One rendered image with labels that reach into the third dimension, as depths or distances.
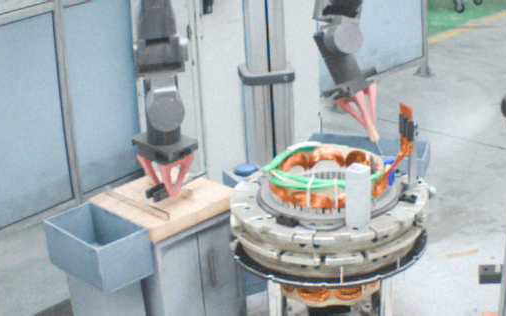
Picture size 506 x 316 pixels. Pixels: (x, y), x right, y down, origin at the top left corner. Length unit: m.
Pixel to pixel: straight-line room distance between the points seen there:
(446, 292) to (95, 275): 0.73
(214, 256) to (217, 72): 2.20
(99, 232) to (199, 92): 2.16
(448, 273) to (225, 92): 2.09
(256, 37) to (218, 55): 1.87
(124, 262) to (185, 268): 0.14
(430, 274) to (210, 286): 0.51
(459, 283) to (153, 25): 0.85
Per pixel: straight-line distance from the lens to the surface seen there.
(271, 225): 1.29
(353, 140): 1.73
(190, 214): 1.42
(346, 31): 1.54
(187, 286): 1.48
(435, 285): 1.75
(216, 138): 3.71
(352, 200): 1.26
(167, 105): 1.28
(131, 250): 1.37
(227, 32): 3.65
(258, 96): 1.79
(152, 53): 1.33
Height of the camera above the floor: 1.65
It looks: 21 degrees down
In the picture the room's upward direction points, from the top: 3 degrees counter-clockwise
